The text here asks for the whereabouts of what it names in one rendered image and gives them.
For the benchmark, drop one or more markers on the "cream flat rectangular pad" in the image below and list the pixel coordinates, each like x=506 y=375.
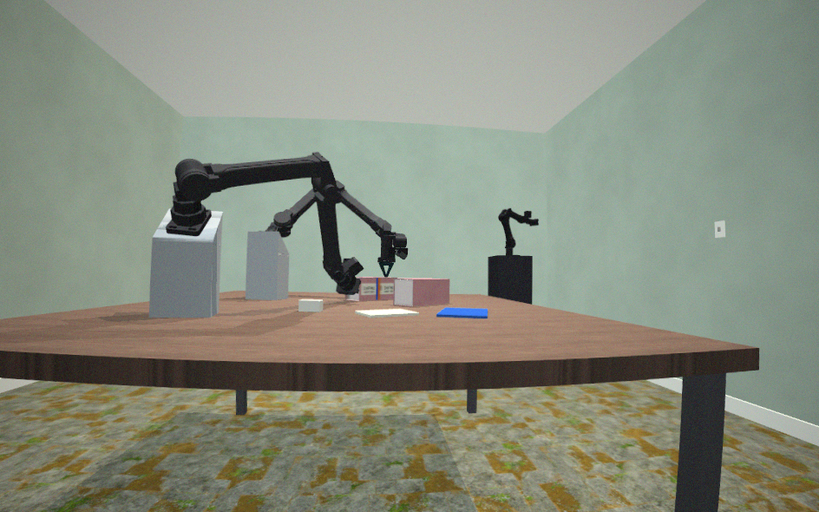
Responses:
x=386 y=313

